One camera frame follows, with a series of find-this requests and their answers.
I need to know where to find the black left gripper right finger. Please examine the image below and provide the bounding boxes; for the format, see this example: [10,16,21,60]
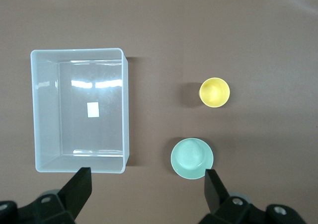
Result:
[198,168,308,224]

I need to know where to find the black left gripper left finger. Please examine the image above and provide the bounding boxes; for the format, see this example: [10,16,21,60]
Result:
[0,167,93,224]

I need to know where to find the mint green bowl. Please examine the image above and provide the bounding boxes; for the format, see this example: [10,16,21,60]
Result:
[170,137,214,180]

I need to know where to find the yellow cup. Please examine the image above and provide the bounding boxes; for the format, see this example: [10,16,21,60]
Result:
[198,77,231,108]

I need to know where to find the white label sticker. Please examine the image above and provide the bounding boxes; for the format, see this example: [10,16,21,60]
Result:
[87,101,100,117]

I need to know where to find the translucent white plastic bin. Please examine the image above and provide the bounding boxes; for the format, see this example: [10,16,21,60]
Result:
[30,47,130,174]

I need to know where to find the brown table cover mat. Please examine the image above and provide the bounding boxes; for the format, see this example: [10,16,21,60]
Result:
[0,0,318,224]

